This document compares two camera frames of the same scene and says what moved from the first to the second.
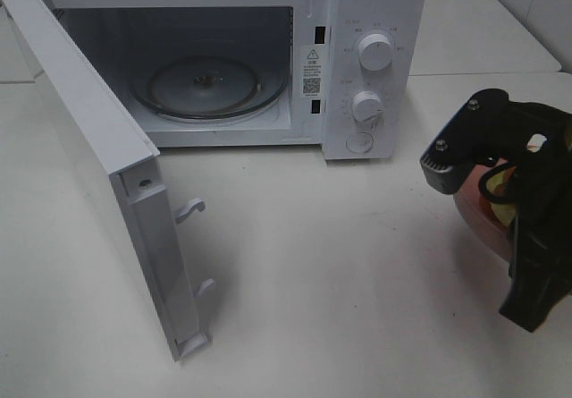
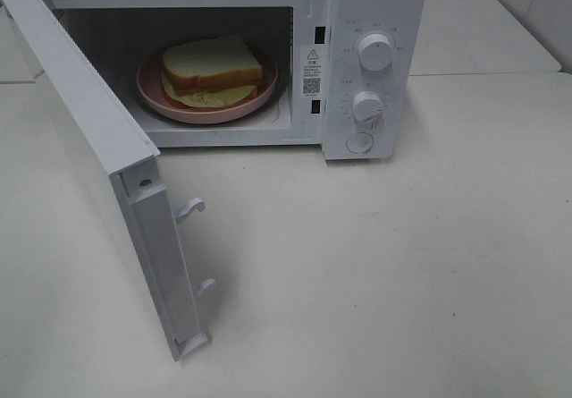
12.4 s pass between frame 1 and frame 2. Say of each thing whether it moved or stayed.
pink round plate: moved
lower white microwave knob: stayed
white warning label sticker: stayed
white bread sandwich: moved
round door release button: stayed
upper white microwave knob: stayed
